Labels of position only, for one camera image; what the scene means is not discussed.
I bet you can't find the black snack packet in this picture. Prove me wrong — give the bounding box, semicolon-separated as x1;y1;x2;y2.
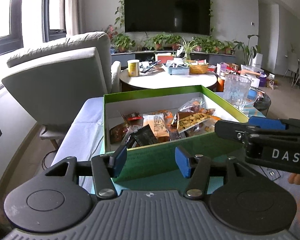
131;125;158;146

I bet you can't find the round dark side table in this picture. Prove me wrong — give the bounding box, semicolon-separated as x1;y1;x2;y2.
254;90;271;116

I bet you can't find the glass mug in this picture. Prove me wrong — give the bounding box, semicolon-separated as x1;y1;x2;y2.
223;74;258;111

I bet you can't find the purple gift bag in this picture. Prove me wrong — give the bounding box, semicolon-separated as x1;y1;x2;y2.
258;74;267;87

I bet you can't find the clear cookie packet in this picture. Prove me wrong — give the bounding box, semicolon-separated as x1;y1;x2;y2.
177;112;210;133

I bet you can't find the beige biscuit packet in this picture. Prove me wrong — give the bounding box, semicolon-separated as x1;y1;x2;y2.
143;113;170;142

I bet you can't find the wicker basket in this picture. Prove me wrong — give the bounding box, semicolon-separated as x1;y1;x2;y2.
189;63;209;74

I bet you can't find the blue grey storage tray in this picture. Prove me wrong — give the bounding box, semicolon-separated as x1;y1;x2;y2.
167;63;190;75

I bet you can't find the round white coffee table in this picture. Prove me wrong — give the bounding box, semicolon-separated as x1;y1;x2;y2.
119;68;217;89

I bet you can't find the spider plant in pot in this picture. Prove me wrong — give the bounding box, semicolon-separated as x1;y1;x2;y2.
179;38;198;61

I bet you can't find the grey armchair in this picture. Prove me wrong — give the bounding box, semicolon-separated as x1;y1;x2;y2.
2;31;121;149

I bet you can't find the yellow canister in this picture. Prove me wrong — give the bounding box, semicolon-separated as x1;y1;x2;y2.
127;59;140;77

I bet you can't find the red flower decoration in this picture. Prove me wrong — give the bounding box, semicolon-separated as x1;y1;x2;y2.
104;24;118;41

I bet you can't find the black floor cable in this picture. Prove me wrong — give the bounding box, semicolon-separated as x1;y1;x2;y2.
41;134;105;170

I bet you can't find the black wall television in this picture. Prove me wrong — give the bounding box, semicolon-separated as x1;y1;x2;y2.
124;0;211;35

